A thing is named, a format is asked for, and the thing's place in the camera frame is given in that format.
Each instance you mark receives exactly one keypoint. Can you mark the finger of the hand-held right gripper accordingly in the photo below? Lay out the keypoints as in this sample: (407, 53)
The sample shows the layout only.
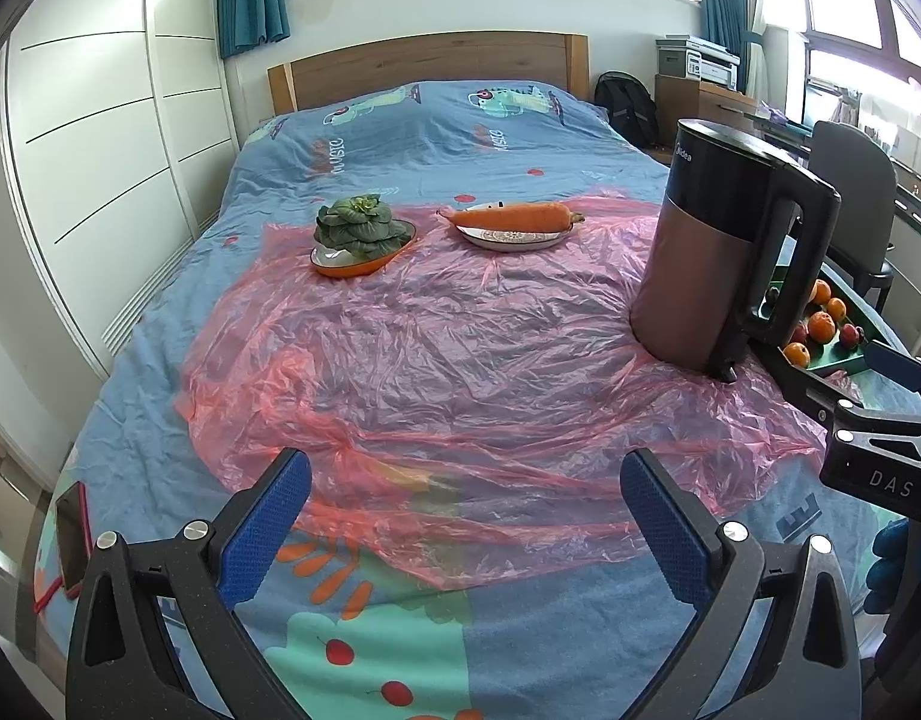
(813, 394)
(899, 367)

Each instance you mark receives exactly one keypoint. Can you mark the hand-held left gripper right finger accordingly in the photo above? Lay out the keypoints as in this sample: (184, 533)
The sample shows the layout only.
(666, 532)

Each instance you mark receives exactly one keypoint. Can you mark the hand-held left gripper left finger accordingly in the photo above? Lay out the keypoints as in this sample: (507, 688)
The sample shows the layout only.
(265, 532)

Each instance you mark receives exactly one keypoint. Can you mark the green tray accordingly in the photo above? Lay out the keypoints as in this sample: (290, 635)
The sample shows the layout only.
(839, 366)

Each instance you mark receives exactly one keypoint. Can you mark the red plum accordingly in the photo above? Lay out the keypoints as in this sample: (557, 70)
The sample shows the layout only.
(849, 335)

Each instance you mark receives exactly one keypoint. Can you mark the large orange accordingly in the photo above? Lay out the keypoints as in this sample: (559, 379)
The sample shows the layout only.
(822, 325)

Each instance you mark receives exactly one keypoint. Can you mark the person's right hand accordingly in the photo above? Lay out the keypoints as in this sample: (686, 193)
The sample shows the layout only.
(888, 562)

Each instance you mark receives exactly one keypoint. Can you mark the white desk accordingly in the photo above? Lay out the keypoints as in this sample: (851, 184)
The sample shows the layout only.
(918, 202)

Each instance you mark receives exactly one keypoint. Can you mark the phone in red case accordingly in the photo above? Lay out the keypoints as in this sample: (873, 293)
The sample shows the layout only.
(72, 540)

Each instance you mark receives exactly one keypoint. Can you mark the grey office chair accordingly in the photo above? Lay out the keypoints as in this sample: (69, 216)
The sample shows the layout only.
(850, 165)

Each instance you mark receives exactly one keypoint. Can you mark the pink plastic sheet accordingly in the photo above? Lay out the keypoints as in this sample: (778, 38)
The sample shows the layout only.
(445, 390)

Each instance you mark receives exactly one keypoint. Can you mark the green vegetable on orange plate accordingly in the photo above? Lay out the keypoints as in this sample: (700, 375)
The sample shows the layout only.
(355, 268)

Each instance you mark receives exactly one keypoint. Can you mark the wooden drawer cabinet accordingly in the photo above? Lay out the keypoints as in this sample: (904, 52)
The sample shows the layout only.
(723, 109)

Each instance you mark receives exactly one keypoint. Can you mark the black backpack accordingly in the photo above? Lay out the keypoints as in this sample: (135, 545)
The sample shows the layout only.
(625, 105)

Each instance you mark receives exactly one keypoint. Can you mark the white printer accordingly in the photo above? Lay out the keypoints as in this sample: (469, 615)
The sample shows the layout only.
(700, 60)

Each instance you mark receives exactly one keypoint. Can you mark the brown framed window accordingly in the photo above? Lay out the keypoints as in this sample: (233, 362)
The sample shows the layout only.
(843, 7)

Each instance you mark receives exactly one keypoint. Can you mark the white wardrobe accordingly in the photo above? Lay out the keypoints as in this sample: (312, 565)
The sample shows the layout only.
(93, 127)

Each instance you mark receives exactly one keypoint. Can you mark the wooden headboard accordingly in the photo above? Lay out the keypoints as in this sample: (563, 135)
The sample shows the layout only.
(430, 60)

